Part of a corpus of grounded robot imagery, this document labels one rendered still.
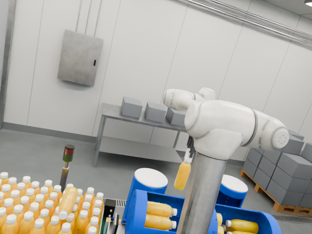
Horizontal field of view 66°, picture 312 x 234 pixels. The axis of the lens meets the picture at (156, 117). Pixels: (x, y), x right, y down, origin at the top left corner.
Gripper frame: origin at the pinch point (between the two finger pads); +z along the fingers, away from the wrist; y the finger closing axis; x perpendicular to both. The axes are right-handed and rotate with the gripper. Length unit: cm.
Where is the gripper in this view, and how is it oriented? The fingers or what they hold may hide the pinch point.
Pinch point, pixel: (188, 155)
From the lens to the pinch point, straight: 147.7
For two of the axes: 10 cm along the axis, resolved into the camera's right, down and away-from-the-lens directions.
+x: -9.6, -1.7, -2.0
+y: -1.4, -3.2, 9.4
